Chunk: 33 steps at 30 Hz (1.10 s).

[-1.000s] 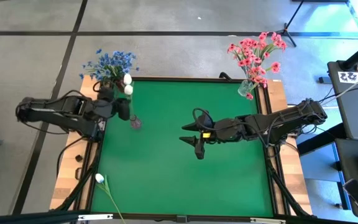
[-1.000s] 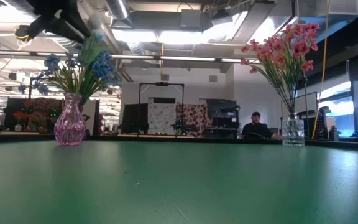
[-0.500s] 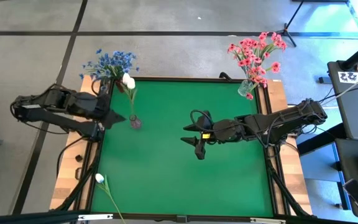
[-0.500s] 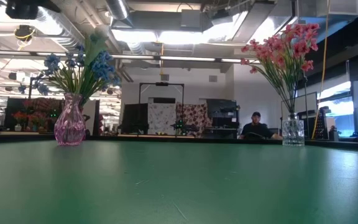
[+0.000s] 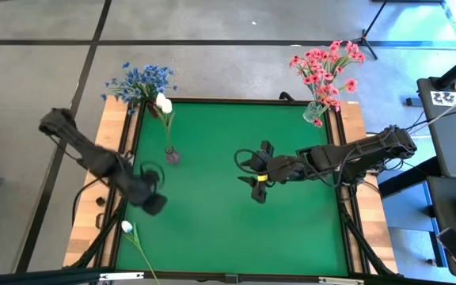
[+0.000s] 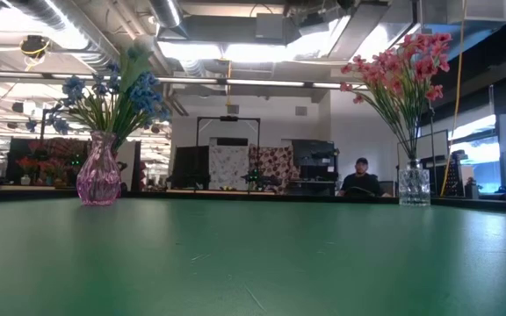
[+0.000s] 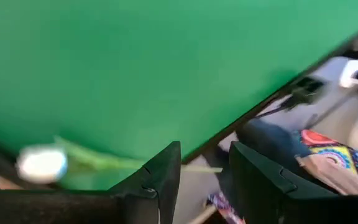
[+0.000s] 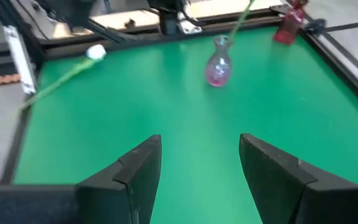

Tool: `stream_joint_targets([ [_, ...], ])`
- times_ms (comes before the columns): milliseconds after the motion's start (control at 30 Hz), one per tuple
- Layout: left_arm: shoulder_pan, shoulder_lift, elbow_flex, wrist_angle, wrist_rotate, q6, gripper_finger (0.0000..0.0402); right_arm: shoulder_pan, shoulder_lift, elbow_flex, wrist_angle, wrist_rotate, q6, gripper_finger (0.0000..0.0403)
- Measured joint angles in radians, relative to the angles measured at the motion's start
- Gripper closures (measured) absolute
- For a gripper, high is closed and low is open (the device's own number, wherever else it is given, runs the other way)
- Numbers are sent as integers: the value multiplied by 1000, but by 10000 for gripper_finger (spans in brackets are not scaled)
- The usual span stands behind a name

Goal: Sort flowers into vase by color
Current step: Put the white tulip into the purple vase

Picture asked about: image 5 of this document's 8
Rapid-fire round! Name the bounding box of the white cable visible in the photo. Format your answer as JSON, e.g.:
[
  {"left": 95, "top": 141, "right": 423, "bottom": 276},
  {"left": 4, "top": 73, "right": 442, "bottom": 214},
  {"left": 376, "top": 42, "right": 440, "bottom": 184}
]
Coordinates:
[{"left": 425, "top": 81, "right": 456, "bottom": 127}]

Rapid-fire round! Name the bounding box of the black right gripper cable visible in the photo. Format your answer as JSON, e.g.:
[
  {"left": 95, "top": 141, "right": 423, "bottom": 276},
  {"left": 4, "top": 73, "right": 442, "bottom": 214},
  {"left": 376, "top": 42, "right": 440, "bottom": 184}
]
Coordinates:
[{"left": 234, "top": 148, "right": 264, "bottom": 176}]

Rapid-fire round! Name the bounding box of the black power cable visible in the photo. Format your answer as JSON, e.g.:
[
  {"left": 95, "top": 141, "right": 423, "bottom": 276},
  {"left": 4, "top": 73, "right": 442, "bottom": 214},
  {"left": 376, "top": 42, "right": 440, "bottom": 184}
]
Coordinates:
[{"left": 71, "top": 173, "right": 109, "bottom": 227}]

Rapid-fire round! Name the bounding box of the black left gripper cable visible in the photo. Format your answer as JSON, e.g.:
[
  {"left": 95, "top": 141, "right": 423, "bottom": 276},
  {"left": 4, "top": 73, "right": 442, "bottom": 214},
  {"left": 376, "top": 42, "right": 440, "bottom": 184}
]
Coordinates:
[{"left": 139, "top": 160, "right": 166, "bottom": 188}]

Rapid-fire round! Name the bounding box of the black side desk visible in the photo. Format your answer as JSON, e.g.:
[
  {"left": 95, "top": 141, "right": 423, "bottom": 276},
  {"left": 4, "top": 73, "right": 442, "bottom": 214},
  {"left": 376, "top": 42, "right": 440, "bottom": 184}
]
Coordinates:
[{"left": 427, "top": 176, "right": 456, "bottom": 278}]

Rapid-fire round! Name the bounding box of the black tripod stand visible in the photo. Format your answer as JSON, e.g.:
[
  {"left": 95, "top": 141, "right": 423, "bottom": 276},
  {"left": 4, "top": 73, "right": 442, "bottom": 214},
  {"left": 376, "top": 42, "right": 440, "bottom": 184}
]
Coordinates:
[{"left": 346, "top": 0, "right": 388, "bottom": 61}]

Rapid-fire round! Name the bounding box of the pink flower bunch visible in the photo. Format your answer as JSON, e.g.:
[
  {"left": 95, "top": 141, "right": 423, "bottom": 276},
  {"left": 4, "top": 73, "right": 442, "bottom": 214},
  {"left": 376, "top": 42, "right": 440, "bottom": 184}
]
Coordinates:
[
  {"left": 305, "top": 39, "right": 367, "bottom": 128},
  {"left": 289, "top": 47, "right": 334, "bottom": 106}
]

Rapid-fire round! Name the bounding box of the purple glass vase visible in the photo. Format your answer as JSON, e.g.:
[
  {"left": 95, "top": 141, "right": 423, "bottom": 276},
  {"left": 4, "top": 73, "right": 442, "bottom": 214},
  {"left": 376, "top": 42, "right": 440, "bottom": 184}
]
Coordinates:
[{"left": 164, "top": 145, "right": 182, "bottom": 165}]

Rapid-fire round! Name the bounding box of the clear glass vase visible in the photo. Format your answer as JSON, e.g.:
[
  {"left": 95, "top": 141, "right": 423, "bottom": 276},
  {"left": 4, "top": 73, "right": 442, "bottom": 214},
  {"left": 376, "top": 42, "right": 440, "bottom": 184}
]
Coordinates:
[{"left": 302, "top": 99, "right": 324, "bottom": 123}]

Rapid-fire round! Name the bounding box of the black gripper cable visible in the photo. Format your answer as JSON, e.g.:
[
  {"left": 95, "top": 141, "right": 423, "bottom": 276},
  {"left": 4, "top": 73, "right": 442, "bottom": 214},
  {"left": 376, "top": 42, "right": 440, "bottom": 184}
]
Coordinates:
[
  {"left": 234, "top": 148, "right": 264, "bottom": 176},
  {"left": 139, "top": 160, "right": 166, "bottom": 188}
]

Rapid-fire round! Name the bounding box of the long silver plate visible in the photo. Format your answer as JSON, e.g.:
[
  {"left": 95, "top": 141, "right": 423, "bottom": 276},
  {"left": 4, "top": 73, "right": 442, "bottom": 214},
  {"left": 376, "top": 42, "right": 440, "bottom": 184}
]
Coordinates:
[
  {"left": 317, "top": 276, "right": 366, "bottom": 285},
  {"left": 99, "top": 272, "right": 145, "bottom": 281}
]

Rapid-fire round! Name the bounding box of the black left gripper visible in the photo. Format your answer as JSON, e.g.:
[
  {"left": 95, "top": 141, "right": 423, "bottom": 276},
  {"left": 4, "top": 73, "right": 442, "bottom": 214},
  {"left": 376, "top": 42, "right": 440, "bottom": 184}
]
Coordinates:
[{"left": 127, "top": 169, "right": 169, "bottom": 217}]

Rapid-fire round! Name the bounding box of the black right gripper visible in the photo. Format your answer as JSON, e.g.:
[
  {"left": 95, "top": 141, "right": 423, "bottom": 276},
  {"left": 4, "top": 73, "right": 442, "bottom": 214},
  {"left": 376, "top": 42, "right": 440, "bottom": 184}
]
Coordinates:
[{"left": 237, "top": 139, "right": 306, "bottom": 205}]

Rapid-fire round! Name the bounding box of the white printed sticker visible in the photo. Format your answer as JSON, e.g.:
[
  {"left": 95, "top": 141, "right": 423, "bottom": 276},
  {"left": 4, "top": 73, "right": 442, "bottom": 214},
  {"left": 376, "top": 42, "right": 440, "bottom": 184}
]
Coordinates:
[{"left": 429, "top": 90, "right": 456, "bottom": 108}]

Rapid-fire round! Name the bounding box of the black aluminium table frame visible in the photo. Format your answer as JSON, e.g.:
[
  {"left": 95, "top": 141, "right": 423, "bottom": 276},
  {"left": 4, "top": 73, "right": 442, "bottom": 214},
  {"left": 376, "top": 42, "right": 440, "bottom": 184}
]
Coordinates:
[{"left": 0, "top": 96, "right": 401, "bottom": 285}]

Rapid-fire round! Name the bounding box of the green table mat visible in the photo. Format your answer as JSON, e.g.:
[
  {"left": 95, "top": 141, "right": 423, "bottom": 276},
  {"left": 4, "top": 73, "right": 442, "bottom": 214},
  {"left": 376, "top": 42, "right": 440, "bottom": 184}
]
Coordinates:
[{"left": 113, "top": 101, "right": 350, "bottom": 278}]

